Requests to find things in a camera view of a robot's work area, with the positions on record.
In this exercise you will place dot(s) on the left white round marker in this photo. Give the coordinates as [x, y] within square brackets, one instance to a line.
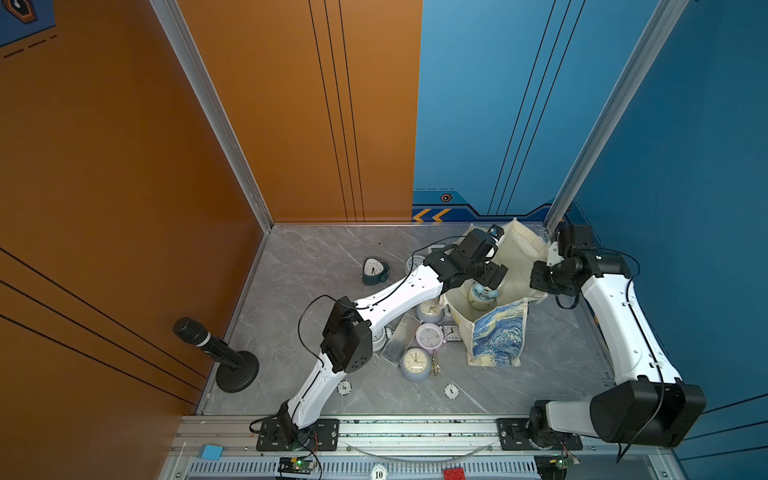
[344, 388]

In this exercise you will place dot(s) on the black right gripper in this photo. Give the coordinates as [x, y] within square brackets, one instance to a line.
[536, 280]

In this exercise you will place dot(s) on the dark teal triangular clock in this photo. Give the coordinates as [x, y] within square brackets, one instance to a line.
[375, 271]

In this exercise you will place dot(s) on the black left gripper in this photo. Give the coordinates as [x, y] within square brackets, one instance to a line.
[489, 280]

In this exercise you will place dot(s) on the red block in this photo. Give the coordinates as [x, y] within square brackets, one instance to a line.
[455, 473]

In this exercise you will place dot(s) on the blue sticky pad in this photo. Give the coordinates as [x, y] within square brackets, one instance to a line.
[211, 452]

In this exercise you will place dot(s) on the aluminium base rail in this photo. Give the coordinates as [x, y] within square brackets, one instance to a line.
[410, 447]

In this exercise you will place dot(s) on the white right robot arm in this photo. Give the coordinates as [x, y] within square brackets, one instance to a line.
[649, 403]

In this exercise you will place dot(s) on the white twin-bell alarm clock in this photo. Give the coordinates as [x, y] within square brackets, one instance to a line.
[380, 339]

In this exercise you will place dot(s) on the blue beige-face alarm clock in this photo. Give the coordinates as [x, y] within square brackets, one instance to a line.
[416, 364]

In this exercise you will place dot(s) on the white round marker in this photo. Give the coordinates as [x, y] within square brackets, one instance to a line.
[344, 388]
[451, 391]

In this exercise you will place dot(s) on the right white round marker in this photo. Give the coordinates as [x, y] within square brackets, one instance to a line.
[451, 391]

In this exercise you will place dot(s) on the white number ten tag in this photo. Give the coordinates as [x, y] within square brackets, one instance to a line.
[379, 472]

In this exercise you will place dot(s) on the grey rectangular flat clock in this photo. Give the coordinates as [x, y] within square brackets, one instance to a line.
[400, 340]

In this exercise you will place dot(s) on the small black square clock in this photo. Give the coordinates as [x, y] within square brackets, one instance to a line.
[451, 333]

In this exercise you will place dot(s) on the green circuit board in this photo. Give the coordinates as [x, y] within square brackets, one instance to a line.
[296, 467]

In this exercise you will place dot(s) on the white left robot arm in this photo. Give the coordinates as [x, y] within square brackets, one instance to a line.
[347, 343]

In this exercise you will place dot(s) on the light blue round clock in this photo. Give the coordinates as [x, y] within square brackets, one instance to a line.
[482, 298]

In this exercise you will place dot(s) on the cream canvas bag blue print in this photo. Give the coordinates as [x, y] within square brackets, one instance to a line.
[493, 331]

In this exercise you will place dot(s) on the white round alarm clock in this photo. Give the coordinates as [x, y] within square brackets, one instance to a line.
[414, 261]

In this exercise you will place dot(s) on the black microphone on stand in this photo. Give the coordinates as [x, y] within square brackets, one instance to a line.
[236, 370]

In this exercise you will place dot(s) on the pink round alarm clock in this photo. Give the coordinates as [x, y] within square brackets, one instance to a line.
[430, 337]

